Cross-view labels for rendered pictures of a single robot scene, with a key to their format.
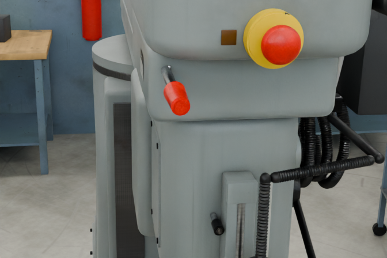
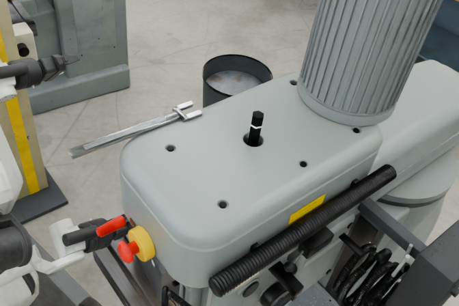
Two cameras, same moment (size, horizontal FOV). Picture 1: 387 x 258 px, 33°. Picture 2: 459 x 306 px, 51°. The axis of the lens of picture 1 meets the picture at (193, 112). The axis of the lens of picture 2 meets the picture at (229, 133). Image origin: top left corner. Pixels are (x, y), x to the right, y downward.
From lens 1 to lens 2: 0.91 m
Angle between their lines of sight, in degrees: 51
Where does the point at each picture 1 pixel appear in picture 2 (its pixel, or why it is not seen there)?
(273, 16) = (134, 235)
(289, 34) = (122, 252)
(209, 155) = not seen: hidden behind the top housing
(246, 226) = (186, 295)
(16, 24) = not seen: outside the picture
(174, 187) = not seen: hidden behind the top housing
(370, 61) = (404, 287)
